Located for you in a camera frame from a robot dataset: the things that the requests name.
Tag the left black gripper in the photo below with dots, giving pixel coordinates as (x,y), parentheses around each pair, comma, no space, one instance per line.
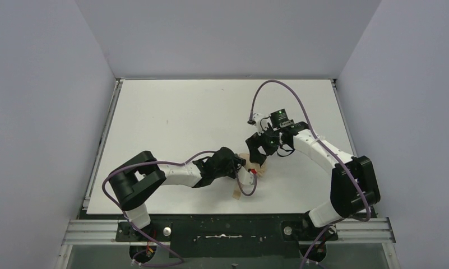
(237,161)

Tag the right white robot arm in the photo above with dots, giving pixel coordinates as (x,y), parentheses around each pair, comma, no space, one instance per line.
(353,183)

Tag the aluminium frame rail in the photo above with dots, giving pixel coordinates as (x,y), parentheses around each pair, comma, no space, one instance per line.
(103,232)

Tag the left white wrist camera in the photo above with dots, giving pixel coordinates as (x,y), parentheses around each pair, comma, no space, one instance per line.
(247,178)

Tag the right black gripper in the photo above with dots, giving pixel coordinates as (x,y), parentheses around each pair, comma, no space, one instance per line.
(261,144)

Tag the black and beige umbrella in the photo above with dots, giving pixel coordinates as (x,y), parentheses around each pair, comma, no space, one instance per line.
(259,170)

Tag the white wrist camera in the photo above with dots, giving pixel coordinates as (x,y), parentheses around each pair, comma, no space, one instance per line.
(260,121)
(247,178)

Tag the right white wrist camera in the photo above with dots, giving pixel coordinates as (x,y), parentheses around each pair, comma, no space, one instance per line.
(260,121)

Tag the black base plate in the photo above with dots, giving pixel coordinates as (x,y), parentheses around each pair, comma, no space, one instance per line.
(233,235)

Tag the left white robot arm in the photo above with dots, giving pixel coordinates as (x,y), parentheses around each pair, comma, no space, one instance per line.
(134,182)

